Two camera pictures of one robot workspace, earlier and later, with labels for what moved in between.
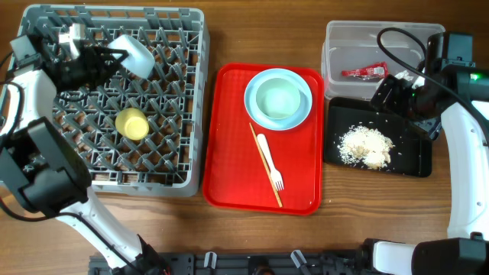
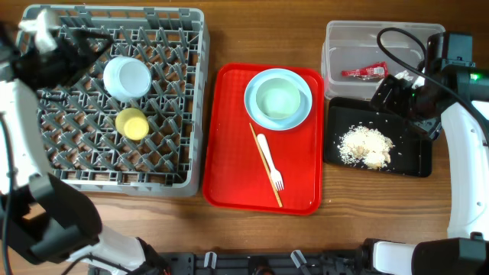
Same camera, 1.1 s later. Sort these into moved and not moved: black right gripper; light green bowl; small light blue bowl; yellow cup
Moved: small light blue bowl
Not moved: light green bowl; yellow cup; black right gripper
